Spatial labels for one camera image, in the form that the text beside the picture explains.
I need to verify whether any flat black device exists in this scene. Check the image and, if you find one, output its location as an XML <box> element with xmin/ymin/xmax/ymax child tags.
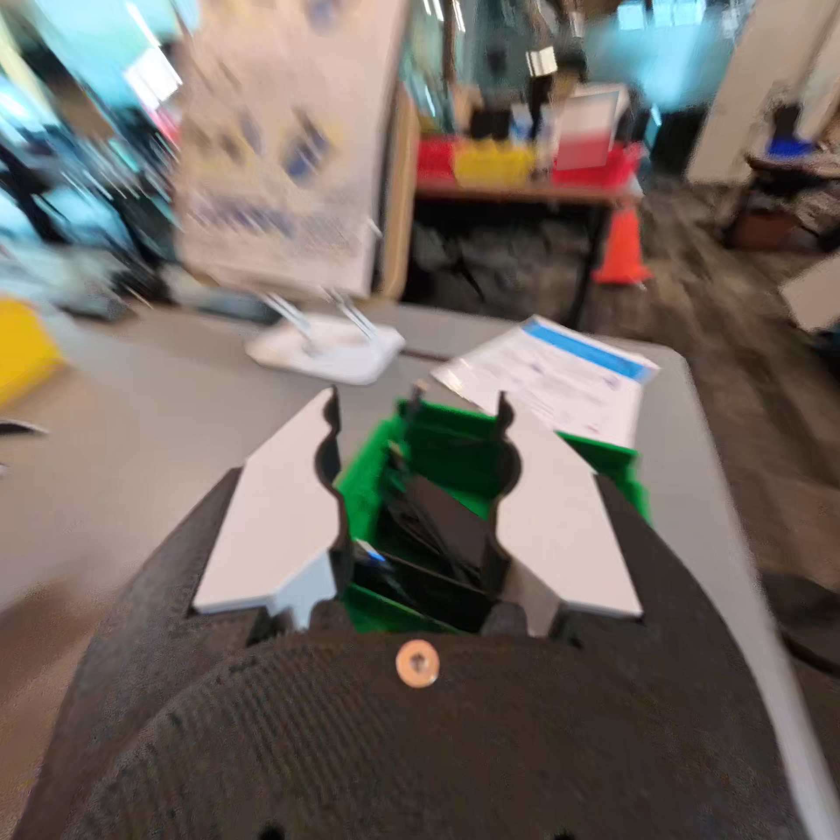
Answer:
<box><xmin>59</xmin><ymin>289</ymin><xmax>135</xmax><ymax>322</ymax></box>

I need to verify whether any grey multiport adapter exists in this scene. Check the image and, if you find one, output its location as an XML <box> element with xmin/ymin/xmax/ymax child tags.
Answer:
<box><xmin>407</xmin><ymin>474</ymin><xmax>492</xmax><ymax>572</ymax></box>

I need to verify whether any yellow plastic bin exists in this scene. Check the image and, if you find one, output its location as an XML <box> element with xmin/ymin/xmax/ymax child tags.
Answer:
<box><xmin>0</xmin><ymin>297</ymin><xmax>67</xmax><ymax>409</ymax></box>
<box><xmin>453</xmin><ymin>141</ymin><xmax>536</xmax><ymax>188</ymax></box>

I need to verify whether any white cardboard box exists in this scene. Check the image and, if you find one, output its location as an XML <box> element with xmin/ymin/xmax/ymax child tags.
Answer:
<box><xmin>556</xmin><ymin>84</ymin><xmax>632</xmax><ymax>173</ymax></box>

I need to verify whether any black bin divider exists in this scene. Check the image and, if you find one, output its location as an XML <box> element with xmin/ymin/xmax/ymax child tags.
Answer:
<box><xmin>353</xmin><ymin>551</ymin><xmax>494</xmax><ymax>632</ymax></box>

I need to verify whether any green plastic bin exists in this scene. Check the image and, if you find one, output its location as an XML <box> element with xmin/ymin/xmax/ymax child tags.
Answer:
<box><xmin>335</xmin><ymin>397</ymin><xmax>652</xmax><ymax>634</ymax></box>

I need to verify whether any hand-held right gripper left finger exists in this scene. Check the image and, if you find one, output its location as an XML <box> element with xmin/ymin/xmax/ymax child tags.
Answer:
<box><xmin>190</xmin><ymin>387</ymin><xmax>352</xmax><ymax>632</ymax></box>

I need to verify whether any printed instruction sheet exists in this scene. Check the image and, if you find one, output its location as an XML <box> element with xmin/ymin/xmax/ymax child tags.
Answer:
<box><xmin>177</xmin><ymin>0</ymin><xmax>411</xmax><ymax>296</ymax></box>

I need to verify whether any wooden background table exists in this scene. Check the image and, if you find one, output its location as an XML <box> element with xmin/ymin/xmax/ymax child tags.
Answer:
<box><xmin>413</xmin><ymin>177</ymin><xmax>645</xmax><ymax>329</ymax></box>

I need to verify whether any light grey desk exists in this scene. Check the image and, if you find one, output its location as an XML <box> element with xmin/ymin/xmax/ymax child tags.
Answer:
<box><xmin>0</xmin><ymin>298</ymin><xmax>840</xmax><ymax>840</ymax></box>

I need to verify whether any red plastic bin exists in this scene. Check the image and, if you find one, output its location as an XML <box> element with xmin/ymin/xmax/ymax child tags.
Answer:
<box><xmin>551</xmin><ymin>141</ymin><xmax>641</xmax><ymax>188</ymax></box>
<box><xmin>416</xmin><ymin>138</ymin><xmax>457</xmax><ymax>185</ymax></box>

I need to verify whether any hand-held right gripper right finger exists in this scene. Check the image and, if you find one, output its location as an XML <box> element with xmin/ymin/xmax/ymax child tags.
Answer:
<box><xmin>482</xmin><ymin>392</ymin><xmax>645</xmax><ymax>637</ymax></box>

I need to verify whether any orange floor cone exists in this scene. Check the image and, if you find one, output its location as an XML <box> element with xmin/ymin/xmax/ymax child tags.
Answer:
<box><xmin>594</xmin><ymin>206</ymin><xmax>654</xmax><ymax>286</ymax></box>

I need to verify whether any white flat panel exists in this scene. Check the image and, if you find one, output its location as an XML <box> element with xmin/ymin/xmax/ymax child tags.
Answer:
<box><xmin>780</xmin><ymin>252</ymin><xmax>840</xmax><ymax>332</ymax></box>

